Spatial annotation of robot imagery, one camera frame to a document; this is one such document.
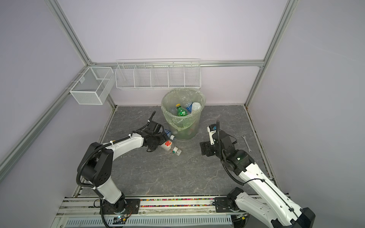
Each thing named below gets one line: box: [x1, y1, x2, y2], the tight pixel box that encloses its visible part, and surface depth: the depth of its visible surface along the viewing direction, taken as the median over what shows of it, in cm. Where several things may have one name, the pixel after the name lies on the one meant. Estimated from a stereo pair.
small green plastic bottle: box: [175, 103, 188, 117], surface depth 90 cm
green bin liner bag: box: [161, 87, 207, 140], surface depth 92 cm
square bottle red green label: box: [160, 140, 183, 156], surface depth 93 cm
